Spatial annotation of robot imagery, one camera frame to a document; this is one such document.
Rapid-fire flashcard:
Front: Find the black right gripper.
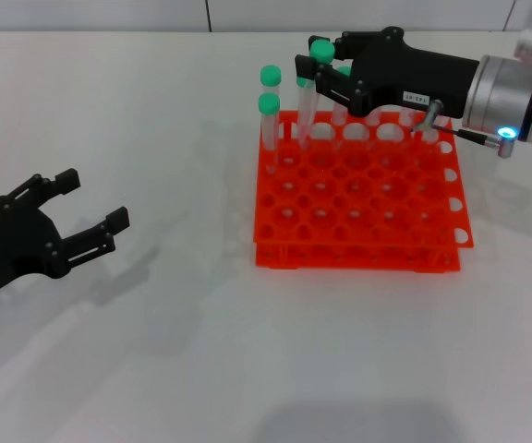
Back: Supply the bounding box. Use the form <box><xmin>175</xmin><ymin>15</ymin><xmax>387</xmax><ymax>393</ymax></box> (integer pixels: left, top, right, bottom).
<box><xmin>295</xmin><ymin>26</ymin><xmax>480</xmax><ymax>120</ymax></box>

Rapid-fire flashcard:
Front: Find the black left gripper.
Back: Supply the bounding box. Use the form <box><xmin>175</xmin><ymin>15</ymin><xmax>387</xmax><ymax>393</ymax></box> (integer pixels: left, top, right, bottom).
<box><xmin>0</xmin><ymin>168</ymin><xmax>131</xmax><ymax>306</ymax></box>

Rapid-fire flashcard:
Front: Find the orange test tube rack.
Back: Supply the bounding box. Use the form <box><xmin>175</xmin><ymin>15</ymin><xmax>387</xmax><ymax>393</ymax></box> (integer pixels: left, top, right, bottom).
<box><xmin>252</xmin><ymin>109</ymin><xmax>476</xmax><ymax>274</ymax></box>

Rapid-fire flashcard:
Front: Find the right arm connector cable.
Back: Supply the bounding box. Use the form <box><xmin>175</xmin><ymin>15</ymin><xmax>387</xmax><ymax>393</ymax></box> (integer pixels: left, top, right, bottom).
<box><xmin>411</xmin><ymin>99</ymin><xmax>520</xmax><ymax>159</ymax></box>

